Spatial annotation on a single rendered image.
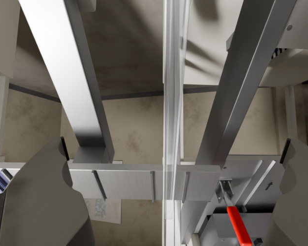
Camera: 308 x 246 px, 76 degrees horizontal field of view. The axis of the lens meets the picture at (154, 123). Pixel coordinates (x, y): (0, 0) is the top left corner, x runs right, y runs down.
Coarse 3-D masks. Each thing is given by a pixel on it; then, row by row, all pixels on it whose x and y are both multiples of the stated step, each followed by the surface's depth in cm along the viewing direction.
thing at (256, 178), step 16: (240, 160) 32; (256, 160) 32; (272, 160) 33; (224, 176) 35; (240, 176) 35; (256, 176) 35; (272, 176) 36; (240, 192) 39; (256, 192) 39; (272, 192) 39; (208, 208) 42; (224, 208) 43; (256, 208) 43; (272, 208) 44
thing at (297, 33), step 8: (304, 0) 18; (296, 8) 18; (304, 8) 18; (296, 16) 19; (304, 16) 19; (288, 24) 19; (296, 24) 19; (304, 24) 19; (288, 32) 20; (296, 32) 20; (304, 32) 20; (280, 40) 20; (288, 40) 20; (296, 40) 20; (304, 40) 20; (296, 48) 21; (304, 48) 21
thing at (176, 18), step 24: (168, 0) 10; (168, 24) 11; (168, 48) 12; (168, 72) 13; (168, 96) 15; (168, 120) 16; (168, 144) 18; (168, 168) 21; (168, 192) 24; (168, 216) 29
